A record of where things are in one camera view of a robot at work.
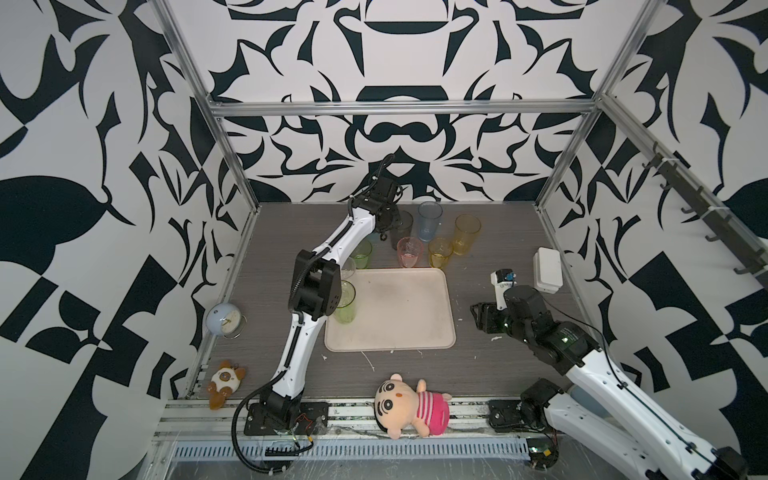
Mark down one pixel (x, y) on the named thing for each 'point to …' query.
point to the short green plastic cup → (362, 253)
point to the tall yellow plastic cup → (466, 226)
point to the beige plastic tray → (397, 309)
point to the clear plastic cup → (348, 268)
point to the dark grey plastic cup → (404, 229)
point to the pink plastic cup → (409, 249)
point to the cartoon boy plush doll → (399, 406)
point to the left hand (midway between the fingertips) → (393, 215)
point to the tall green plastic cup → (346, 309)
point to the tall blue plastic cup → (429, 213)
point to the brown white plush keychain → (225, 381)
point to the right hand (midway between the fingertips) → (478, 303)
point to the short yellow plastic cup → (440, 249)
